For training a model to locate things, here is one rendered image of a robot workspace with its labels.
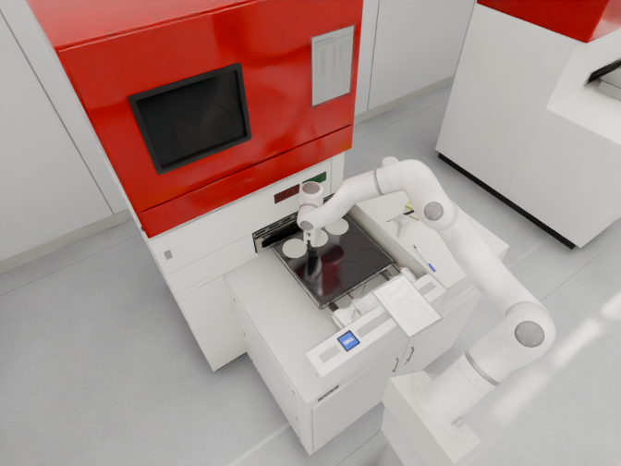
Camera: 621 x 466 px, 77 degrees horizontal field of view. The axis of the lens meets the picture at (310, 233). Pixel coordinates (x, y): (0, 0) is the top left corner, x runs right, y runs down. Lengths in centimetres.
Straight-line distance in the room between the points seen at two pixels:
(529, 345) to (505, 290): 18
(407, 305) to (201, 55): 99
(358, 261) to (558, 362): 149
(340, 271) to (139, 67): 97
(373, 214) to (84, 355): 186
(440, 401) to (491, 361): 19
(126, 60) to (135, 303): 195
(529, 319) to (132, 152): 109
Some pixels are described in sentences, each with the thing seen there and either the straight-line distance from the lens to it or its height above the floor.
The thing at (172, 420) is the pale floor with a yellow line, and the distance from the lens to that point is 236.
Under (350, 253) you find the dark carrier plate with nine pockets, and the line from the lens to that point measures 161.
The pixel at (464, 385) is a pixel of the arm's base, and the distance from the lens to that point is 125.
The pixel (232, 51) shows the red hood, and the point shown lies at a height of 171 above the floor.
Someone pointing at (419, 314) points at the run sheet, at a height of 97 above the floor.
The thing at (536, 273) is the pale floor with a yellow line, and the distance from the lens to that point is 302.
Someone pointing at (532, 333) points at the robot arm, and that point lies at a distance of 114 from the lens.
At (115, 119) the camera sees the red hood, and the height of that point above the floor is 163.
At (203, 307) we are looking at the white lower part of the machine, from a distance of 179.
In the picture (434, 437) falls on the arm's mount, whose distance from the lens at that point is 122.
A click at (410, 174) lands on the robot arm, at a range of 125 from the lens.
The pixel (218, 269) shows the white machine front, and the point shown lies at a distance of 165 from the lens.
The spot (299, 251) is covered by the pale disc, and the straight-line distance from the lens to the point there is 161.
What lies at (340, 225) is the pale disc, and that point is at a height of 90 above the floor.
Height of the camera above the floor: 216
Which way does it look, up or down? 49 degrees down
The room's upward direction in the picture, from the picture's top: 1 degrees counter-clockwise
